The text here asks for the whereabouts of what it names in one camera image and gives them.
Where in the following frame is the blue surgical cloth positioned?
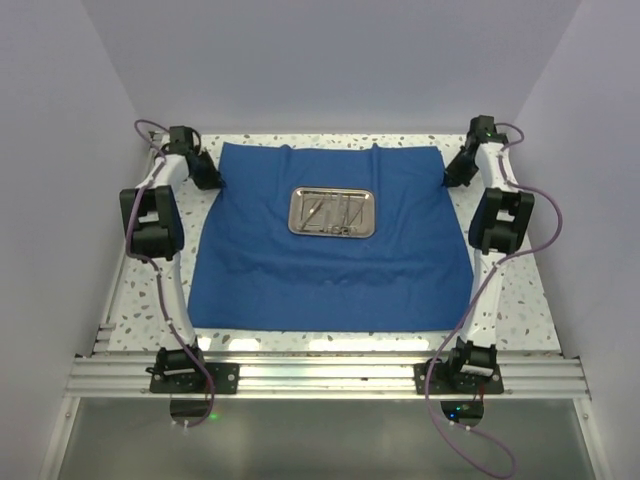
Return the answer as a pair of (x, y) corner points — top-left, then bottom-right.
(188, 143), (473, 332)

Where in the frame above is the stainless steel instrument tray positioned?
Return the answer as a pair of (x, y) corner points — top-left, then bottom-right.
(288, 187), (376, 239)

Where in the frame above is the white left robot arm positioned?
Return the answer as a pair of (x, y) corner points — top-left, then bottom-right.
(119, 119), (224, 393)

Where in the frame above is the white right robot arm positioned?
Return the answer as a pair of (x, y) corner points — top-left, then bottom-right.
(441, 115), (535, 393)

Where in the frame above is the aluminium left side rail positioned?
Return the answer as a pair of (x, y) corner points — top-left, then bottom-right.
(91, 119), (169, 354)

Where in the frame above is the aluminium rail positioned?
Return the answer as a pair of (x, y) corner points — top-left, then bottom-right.
(91, 119), (169, 354)
(64, 353), (590, 400)

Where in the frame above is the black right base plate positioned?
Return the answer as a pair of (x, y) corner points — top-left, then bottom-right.
(413, 361), (505, 395)

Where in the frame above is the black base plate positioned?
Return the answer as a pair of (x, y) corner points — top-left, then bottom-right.
(413, 361), (505, 395)
(145, 362), (240, 395)

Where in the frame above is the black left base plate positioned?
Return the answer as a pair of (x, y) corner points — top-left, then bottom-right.
(145, 362), (240, 395)

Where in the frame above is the aluminium front rail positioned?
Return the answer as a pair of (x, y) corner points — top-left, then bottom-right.
(64, 353), (590, 400)

